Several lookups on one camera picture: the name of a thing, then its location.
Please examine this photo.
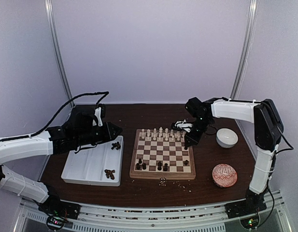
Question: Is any white chess pieces group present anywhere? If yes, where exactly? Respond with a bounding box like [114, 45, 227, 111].
[139, 127, 186, 142]

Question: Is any right aluminium corner post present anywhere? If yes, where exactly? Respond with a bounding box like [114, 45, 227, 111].
[230, 0, 259, 100]

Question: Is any dark chess pieces pile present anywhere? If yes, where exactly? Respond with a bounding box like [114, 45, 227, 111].
[104, 169, 115, 180]
[111, 141, 121, 150]

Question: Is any aluminium front rail frame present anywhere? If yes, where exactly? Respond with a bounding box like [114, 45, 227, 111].
[12, 191, 293, 232]

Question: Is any dark chess piece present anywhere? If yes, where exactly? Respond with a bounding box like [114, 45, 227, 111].
[157, 161, 162, 171]

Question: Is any left aluminium corner post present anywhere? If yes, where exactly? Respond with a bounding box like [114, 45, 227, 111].
[44, 0, 72, 100]

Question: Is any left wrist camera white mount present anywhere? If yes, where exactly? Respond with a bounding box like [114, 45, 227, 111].
[93, 104, 106, 127]

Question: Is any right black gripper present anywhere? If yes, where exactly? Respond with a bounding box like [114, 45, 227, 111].
[184, 116, 212, 147]

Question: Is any dark chess pieces upper pile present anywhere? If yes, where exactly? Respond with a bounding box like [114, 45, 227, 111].
[111, 141, 121, 150]

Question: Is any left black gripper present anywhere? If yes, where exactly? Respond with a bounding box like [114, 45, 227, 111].
[75, 121, 122, 146]

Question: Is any dark chess piece corner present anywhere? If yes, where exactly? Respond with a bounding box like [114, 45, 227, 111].
[136, 163, 141, 170]

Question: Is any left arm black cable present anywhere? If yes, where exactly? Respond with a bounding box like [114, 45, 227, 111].
[0, 90, 110, 143]

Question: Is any aluminium corner post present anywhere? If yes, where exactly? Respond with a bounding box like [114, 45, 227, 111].
[44, 0, 72, 100]
[230, 0, 259, 100]

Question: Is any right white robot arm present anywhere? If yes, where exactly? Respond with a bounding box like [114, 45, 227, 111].
[184, 97, 284, 195]

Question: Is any right wrist camera with cable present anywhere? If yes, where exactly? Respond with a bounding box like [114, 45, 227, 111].
[171, 119, 193, 133]

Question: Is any wooden chess board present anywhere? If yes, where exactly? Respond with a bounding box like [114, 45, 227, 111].
[129, 129, 196, 180]

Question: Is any red patterned bowl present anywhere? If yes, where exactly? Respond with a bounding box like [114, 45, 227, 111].
[212, 164, 238, 188]

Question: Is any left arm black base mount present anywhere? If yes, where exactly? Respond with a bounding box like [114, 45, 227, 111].
[37, 201, 81, 219]

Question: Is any dark chess pieces lower pile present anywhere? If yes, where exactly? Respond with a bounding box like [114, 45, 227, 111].
[104, 169, 115, 180]

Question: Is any white ceramic bowl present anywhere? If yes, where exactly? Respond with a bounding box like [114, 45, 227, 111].
[216, 128, 239, 148]

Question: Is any white plastic divided tray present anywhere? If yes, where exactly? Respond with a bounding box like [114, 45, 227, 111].
[61, 135, 124, 187]

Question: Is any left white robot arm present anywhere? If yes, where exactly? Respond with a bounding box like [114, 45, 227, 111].
[0, 106, 122, 215]

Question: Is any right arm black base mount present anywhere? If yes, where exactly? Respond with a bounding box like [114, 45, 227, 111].
[225, 200, 267, 219]

